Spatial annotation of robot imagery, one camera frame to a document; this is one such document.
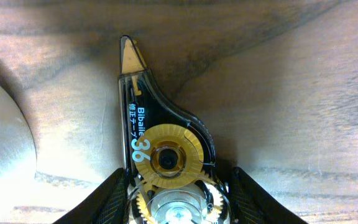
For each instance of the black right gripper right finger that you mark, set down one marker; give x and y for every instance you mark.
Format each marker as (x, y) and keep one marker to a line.
(250, 203)

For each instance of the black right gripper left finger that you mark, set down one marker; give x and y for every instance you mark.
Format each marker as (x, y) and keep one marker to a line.
(106, 204)

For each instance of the black yellow correction tape dispenser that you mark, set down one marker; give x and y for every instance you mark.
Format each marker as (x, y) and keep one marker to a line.
(169, 154)

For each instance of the white tape roll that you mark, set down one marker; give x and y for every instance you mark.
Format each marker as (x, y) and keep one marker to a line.
(17, 148)

